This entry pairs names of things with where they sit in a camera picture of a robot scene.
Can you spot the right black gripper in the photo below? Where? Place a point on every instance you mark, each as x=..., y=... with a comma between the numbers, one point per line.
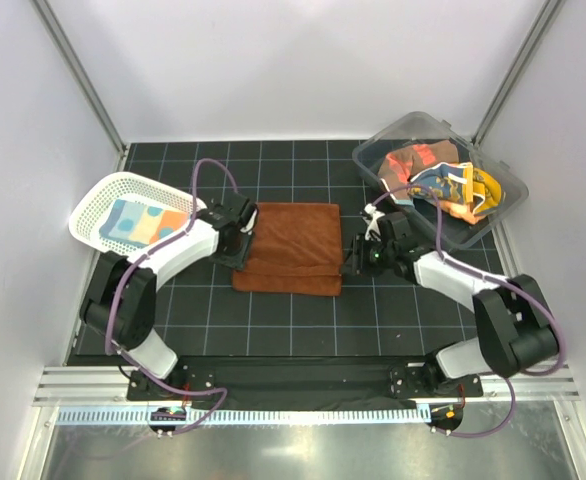
x=357, y=260

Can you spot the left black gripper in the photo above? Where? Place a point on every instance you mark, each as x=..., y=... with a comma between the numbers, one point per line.
x=236, y=262

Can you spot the blue polka dot towel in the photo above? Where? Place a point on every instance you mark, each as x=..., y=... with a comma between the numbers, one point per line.
x=140, y=225

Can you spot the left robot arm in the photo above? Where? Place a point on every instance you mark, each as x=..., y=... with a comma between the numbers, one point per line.
x=121, y=299

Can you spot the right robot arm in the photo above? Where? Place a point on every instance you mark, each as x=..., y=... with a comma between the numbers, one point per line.
x=515, y=329

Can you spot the pink brown towel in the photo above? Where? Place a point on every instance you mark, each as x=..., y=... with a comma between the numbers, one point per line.
x=401, y=165

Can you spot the yellow blue patterned towel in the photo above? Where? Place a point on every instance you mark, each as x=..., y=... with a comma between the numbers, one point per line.
x=463, y=191

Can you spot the clear plastic storage bin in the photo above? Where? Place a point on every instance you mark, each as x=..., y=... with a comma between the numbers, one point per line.
x=417, y=128

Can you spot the white perforated plastic basket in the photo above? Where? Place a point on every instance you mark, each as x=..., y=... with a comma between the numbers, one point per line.
x=93, y=209

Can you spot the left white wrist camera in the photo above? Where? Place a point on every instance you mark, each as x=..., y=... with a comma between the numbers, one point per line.
x=251, y=223

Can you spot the white slotted cable duct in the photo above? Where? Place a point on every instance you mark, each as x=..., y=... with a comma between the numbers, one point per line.
x=156, y=416

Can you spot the left aluminium frame post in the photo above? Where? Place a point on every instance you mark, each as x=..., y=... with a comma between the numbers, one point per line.
x=66, y=50

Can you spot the aluminium frame post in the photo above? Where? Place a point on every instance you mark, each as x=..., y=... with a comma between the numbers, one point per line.
x=524, y=56
x=66, y=50

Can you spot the right aluminium frame post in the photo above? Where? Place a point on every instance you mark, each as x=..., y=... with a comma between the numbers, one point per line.
x=524, y=56

